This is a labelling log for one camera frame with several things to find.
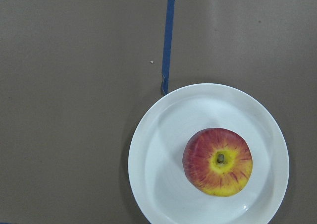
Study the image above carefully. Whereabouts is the red yellow apple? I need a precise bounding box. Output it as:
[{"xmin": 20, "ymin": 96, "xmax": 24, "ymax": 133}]
[{"xmin": 182, "ymin": 128, "xmax": 253, "ymax": 197}]

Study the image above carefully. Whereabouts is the white plate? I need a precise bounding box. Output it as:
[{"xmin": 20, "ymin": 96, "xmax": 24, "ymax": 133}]
[{"xmin": 128, "ymin": 83, "xmax": 289, "ymax": 224}]

